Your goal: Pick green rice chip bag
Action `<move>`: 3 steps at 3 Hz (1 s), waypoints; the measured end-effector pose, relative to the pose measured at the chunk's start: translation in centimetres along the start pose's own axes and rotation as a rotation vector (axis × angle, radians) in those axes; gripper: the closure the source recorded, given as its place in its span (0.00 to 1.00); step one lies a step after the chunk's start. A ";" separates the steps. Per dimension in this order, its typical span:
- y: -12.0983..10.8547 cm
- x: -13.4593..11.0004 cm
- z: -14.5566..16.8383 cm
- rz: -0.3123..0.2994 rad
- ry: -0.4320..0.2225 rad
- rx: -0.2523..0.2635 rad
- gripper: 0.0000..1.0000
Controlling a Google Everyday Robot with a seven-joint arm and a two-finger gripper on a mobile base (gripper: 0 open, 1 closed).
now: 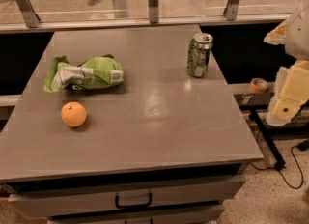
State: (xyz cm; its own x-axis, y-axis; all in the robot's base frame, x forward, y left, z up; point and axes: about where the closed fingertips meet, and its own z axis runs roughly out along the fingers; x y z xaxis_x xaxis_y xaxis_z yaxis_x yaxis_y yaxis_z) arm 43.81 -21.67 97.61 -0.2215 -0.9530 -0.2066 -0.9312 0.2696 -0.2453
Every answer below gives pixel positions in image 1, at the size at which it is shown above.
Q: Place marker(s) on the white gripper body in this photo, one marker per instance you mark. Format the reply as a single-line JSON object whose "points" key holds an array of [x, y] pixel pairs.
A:
{"points": [[298, 36]]}

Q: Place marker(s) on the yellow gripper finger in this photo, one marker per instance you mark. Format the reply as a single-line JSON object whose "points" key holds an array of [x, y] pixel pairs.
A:
{"points": [[291, 91], [277, 35]]}

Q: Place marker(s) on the green rice chip bag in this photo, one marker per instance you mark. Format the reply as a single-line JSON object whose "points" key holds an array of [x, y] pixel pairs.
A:
{"points": [[96, 73]]}

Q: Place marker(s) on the orange tape roll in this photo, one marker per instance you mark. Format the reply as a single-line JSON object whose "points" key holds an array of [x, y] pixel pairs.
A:
{"points": [[258, 85]]}

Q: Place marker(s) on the green soda can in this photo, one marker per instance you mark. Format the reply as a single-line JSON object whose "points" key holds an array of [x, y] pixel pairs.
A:
{"points": [[198, 54]]}

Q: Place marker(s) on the grey upper drawer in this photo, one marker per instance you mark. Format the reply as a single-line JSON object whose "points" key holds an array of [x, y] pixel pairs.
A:
{"points": [[101, 198]]}

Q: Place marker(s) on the grey drawer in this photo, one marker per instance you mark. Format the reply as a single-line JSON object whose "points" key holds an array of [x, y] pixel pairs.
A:
{"points": [[101, 198], [184, 215]]}

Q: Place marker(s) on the grey lower drawer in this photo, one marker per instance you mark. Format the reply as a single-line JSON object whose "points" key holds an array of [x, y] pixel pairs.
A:
{"points": [[184, 215]]}

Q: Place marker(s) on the orange fruit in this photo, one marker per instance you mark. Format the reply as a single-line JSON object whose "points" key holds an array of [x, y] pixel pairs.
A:
{"points": [[73, 114]]}

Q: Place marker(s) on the black metal frame leg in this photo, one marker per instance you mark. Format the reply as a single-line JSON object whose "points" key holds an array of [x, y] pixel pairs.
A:
{"points": [[280, 162]]}

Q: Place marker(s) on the middle metal railing bracket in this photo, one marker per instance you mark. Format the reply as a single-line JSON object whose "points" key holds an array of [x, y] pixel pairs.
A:
{"points": [[153, 11]]}

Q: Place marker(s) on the black drawer handle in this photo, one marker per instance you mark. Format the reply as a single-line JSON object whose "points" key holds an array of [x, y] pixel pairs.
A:
{"points": [[133, 201]]}

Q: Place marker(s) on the left metal railing bracket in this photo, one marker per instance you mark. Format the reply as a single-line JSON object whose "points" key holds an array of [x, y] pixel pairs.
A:
{"points": [[30, 18]]}

